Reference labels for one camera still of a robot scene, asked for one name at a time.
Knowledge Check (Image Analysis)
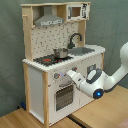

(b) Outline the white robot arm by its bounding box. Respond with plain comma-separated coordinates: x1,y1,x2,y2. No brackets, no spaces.
67,42,128,99

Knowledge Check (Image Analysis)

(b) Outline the wooden toy kitchen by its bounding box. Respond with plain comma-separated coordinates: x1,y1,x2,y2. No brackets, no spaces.
22,2,105,127

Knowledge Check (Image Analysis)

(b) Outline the silver toy pot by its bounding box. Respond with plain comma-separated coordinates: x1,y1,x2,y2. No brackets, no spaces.
54,48,68,58

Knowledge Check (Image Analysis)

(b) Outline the black toy stovetop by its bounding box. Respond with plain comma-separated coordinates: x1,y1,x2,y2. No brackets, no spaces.
34,54,72,66

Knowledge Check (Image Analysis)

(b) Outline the black toy faucet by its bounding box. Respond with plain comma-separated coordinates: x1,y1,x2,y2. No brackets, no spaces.
67,33,82,49

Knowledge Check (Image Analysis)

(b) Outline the grey toy sink basin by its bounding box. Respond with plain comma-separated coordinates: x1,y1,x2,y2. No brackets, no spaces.
68,47,94,56

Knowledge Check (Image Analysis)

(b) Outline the toy oven door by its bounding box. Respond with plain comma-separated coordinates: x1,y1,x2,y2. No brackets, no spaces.
55,85,74,111

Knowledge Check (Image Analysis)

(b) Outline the grey range hood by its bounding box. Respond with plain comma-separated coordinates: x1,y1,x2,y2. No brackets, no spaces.
35,5,64,27

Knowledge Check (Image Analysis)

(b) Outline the white toy microwave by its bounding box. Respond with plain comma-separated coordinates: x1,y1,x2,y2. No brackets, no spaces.
67,3,90,20

